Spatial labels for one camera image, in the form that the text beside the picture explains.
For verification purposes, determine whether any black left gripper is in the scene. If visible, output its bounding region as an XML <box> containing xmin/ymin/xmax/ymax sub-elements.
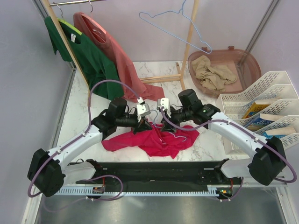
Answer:
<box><xmin>115</xmin><ymin>113</ymin><xmax>152</xmax><ymax>135</ymax></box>

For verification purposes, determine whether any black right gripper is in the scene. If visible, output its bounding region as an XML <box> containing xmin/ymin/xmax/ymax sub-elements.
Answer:
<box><xmin>160</xmin><ymin>105</ymin><xmax>192</xmax><ymax>133</ymax></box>

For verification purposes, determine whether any light blue wire hanger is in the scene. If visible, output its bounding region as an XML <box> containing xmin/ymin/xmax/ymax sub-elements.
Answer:
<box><xmin>138</xmin><ymin>0</ymin><xmax>213</xmax><ymax>54</ymax></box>
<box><xmin>150</xmin><ymin>110</ymin><xmax>187</xmax><ymax>144</ymax></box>

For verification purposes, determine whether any magenta t shirt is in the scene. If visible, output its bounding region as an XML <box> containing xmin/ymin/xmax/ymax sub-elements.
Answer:
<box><xmin>102</xmin><ymin>122</ymin><xmax>199</xmax><ymax>158</ymax></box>

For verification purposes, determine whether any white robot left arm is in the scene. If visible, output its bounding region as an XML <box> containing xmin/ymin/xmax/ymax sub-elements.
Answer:
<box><xmin>27</xmin><ymin>98</ymin><xmax>152</xmax><ymax>197</ymax></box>

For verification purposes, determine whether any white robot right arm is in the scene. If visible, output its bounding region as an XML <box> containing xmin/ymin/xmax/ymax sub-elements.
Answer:
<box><xmin>157</xmin><ymin>89</ymin><xmax>286</xmax><ymax>186</ymax></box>

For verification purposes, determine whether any salmon pink t shirt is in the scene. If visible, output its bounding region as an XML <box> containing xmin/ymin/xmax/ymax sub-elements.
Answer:
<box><xmin>73</xmin><ymin>12</ymin><xmax>165</xmax><ymax>101</ymax></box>

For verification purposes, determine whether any green t shirt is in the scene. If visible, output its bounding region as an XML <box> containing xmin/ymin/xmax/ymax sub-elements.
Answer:
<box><xmin>44</xmin><ymin>16</ymin><xmax>120</xmax><ymax>89</ymax></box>

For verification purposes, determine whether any wooden clothes rack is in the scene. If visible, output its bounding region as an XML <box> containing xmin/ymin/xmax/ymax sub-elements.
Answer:
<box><xmin>42</xmin><ymin>0</ymin><xmax>186</xmax><ymax>101</ymax></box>

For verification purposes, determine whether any beige crumpled garment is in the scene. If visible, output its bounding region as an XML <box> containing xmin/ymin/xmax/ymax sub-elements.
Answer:
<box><xmin>191</xmin><ymin>56</ymin><xmax>237</xmax><ymax>91</ymax></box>

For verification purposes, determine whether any pink translucent laundry basket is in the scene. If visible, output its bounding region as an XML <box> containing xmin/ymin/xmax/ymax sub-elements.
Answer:
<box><xmin>188</xmin><ymin>46</ymin><xmax>261</xmax><ymax>97</ymax></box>

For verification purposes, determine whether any yellow blue book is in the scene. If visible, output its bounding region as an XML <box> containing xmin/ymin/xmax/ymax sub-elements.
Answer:
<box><xmin>242</xmin><ymin>98</ymin><xmax>278</xmax><ymax>119</ymax></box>

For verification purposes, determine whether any blue cover book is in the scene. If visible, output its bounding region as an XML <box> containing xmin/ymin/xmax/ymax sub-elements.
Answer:
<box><xmin>244</xmin><ymin>113</ymin><xmax>283</xmax><ymax>132</ymax></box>

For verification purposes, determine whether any white plastic file organizer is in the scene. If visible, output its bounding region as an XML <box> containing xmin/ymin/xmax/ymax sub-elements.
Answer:
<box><xmin>216</xmin><ymin>71</ymin><xmax>299</xmax><ymax>149</ymax></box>

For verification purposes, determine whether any light blue book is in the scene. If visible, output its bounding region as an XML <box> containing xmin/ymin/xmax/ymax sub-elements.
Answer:
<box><xmin>262</xmin><ymin>126</ymin><xmax>296</xmax><ymax>139</ymax></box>

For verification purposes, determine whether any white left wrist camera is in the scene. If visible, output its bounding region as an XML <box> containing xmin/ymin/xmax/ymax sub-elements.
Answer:
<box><xmin>136</xmin><ymin>97</ymin><xmax>150</xmax><ymax>122</ymax></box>

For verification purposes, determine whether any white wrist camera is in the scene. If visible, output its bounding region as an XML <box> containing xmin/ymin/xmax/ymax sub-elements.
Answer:
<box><xmin>136</xmin><ymin>97</ymin><xmax>150</xmax><ymax>122</ymax></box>
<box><xmin>157</xmin><ymin>98</ymin><xmax>171</xmax><ymax>118</ymax></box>

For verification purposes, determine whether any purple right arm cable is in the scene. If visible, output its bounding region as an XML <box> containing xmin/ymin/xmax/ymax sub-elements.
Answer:
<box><xmin>160</xmin><ymin>107</ymin><xmax>295</xmax><ymax>203</ymax></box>

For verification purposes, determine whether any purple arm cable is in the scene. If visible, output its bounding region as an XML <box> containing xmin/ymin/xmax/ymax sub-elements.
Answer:
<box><xmin>27</xmin><ymin>80</ymin><xmax>143</xmax><ymax>207</ymax></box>
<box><xmin>160</xmin><ymin>107</ymin><xmax>295</xmax><ymax>203</ymax></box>

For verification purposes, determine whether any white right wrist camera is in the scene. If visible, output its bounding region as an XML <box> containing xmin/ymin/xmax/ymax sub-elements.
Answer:
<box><xmin>157</xmin><ymin>98</ymin><xmax>171</xmax><ymax>118</ymax></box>

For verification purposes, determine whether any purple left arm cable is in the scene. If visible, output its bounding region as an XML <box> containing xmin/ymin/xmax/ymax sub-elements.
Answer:
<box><xmin>27</xmin><ymin>80</ymin><xmax>143</xmax><ymax>207</ymax></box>

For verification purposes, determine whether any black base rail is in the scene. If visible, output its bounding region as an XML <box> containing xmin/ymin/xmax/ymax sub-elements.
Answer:
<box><xmin>87</xmin><ymin>159</ymin><xmax>241</xmax><ymax>185</ymax></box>

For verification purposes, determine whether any white slotted cable duct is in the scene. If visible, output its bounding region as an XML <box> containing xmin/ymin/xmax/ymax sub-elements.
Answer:
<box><xmin>56</xmin><ymin>182</ymin><xmax>232</xmax><ymax>196</ymax></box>

